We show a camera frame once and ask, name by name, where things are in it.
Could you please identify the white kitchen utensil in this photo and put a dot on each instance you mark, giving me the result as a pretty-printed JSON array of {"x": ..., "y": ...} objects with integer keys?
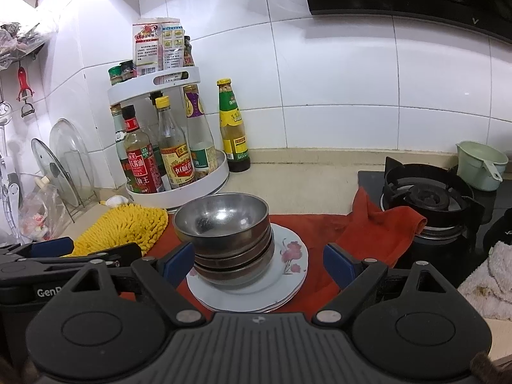
[{"x": 8, "y": 168}]

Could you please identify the white garlic bulb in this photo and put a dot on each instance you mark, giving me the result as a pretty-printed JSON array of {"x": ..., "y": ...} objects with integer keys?
[{"x": 116, "y": 200}]

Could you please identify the small seasoning packet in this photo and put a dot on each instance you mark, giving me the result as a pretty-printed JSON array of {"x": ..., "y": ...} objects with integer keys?
[{"x": 188, "y": 52}]

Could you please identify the white plate small red flowers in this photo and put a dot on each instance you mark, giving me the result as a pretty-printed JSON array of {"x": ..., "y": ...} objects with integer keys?
[{"x": 272, "y": 311}]

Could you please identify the white plate pink flowers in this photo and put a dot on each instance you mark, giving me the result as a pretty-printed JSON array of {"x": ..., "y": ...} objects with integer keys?
[
  {"x": 288, "y": 264},
  {"x": 290, "y": 299}
]

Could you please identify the black lid spice jar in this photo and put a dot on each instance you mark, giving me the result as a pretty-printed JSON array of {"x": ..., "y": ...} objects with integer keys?
[{"x": 127, "y": 71}]

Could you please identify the black gas stove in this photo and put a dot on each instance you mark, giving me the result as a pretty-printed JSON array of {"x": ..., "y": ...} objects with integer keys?
[{"x": 432, "y": 200}]

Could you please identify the white towel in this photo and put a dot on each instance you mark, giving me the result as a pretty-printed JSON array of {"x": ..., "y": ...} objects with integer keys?
[{"x": 492, "y": 280}]

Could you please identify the green yellow print seasoning packet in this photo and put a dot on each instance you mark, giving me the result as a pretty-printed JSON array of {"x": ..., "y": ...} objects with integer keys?
[{"x": 172, "y": 44}]

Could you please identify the white rotating spice rack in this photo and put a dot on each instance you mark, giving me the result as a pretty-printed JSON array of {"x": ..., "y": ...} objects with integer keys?
[{"x": 192, "y": 76}]

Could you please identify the yellow chenille mat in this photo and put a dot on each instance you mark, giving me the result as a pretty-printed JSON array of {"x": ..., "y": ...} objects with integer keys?
[{"x": 120, "y": 224}]

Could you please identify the black rounded object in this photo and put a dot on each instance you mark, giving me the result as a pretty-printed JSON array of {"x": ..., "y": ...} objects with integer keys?
[{"x": 498, "y": 232}]

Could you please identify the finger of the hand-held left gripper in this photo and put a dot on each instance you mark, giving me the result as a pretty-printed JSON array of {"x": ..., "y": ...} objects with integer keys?
[
  {"x": 52, "y": 247},
  {"x": 120, "y": 254}
]

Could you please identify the red print seasoning packet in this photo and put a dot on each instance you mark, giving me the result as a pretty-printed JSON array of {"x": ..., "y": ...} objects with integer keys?
[{"x": 146, "y": 48}]

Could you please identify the yellow cap vinegar bottle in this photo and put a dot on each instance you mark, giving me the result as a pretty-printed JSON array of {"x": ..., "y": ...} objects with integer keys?
[{"x": 176, "y": 160}]

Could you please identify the green plastic cup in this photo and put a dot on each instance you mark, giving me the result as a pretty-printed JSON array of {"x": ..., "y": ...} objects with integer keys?
[{"x": 478, "y": 164}]

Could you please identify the red label soy sauce bottle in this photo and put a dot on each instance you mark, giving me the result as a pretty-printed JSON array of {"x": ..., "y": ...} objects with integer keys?
[{"x": 140, "y": 164}]

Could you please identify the clear plastic bag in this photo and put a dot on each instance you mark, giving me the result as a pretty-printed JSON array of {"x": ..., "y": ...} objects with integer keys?
[{"x": 40, "y": 216}]

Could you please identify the red peeler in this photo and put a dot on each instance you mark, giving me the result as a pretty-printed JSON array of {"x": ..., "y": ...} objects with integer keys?
[{"x": 23, "y": 82}]

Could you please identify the red cloth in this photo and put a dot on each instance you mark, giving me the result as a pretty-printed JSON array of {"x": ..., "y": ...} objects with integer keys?
[{"x": 380, "y": 228}]

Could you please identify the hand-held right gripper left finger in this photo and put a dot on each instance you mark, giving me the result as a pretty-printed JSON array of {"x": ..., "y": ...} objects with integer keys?
[{"x": 178, "y": 260}]

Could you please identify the wall shelf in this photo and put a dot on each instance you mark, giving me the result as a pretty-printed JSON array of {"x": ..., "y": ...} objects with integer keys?
[{"x": 24, "y": 40}]

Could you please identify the green yellow label oil bottle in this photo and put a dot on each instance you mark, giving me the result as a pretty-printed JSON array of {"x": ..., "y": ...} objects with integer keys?
[{"x": 234, "y": 128}]

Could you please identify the green lid spice jar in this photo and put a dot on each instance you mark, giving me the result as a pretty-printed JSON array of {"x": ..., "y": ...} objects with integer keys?
[{"x": 115, "y": 75}]

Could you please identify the brown fuzzy sleeve cuff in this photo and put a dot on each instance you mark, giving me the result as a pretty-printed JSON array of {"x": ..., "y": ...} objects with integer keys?
[{"x": 486, "y": 368}]

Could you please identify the clear bottle green red label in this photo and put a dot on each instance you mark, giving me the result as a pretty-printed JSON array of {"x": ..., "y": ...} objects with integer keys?
[{"x": 119, "y": 136}]

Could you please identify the glass pot lid black knob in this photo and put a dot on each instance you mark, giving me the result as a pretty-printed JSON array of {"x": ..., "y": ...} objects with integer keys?
[{"x": 52, "y": 172}]

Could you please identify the purple label clear bottle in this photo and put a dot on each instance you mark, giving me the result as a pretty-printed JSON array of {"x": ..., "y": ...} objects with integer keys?
[{"x": 200, "y": 140}]

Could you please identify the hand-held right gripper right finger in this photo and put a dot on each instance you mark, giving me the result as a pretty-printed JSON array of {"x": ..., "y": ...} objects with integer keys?
[{"x": 336, "y": 262}]

